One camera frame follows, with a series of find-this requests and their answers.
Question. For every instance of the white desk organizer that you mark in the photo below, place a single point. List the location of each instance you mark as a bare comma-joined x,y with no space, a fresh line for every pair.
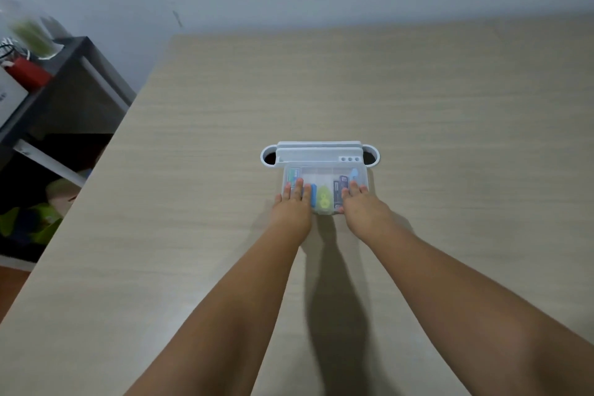
320,154

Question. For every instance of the beige bag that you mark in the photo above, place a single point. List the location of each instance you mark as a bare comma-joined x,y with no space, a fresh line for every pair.
62,194

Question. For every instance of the yellow-green correction tape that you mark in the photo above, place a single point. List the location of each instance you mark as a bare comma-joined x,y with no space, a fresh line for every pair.
324,198

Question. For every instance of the person's left forearm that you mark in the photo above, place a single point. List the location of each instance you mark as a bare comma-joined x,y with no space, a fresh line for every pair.
232,321

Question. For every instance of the white cardboard box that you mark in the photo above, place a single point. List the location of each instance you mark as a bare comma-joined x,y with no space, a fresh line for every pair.
10,96

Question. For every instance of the person's right hand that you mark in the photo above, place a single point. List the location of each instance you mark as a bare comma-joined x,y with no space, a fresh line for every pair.
364,214

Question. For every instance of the red box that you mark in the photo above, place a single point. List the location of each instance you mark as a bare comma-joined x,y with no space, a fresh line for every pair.
28,71

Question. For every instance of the green and blue small packet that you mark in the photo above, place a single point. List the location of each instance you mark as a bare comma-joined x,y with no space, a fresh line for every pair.
292,175

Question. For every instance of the person's left hand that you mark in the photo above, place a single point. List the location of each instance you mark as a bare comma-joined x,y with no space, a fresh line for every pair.
293,212

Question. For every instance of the blue highlighter pen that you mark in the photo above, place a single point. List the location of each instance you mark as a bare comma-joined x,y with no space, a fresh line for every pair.
314,196

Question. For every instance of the glass jar with green plant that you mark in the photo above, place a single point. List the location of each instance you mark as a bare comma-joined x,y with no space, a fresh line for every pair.
32,33

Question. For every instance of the dark metal shelf unit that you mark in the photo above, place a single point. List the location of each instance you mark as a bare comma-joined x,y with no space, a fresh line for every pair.
69,98

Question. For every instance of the dark small staples box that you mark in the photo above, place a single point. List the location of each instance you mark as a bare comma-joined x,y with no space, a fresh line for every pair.
340,182

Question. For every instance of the person's right middle finger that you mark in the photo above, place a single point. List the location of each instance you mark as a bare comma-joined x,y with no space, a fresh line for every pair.
354,188

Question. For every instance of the neon green bag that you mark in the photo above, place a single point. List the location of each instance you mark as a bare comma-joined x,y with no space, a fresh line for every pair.
37,221

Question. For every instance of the person's right forearm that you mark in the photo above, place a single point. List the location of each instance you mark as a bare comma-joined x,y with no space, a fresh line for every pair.
464,312

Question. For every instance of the person's left middle finger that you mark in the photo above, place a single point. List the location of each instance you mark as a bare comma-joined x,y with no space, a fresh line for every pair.
298,188

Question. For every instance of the clear plastic stationery box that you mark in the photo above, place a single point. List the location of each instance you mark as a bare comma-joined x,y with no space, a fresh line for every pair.
325,176

